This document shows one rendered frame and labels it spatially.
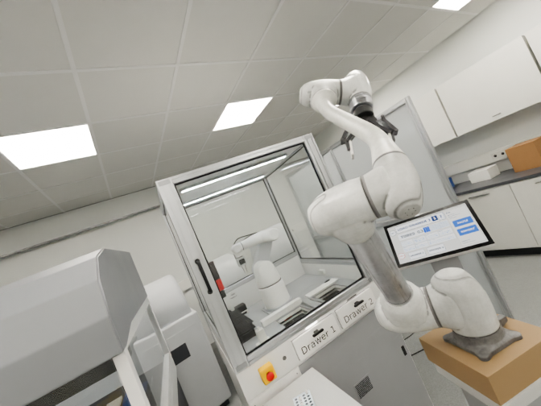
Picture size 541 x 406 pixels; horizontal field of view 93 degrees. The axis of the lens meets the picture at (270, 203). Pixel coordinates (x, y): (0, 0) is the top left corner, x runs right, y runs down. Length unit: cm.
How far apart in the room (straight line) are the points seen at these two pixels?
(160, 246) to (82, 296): 336
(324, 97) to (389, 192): 52
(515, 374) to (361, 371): 85
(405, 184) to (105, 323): 108
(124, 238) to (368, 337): 367
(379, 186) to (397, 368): 150
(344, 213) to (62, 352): 103
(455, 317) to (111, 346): 123
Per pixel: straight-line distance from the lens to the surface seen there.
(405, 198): 72
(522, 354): 128
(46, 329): 124
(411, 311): 115
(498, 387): 124
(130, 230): 455
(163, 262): 452
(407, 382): 214
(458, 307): 120
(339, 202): 75
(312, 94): 114
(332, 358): 174
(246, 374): 155
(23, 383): 127
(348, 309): 173
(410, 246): 192
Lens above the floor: 160
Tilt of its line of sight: 2 degrees up
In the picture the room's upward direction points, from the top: 24 degrees counter-clockwise
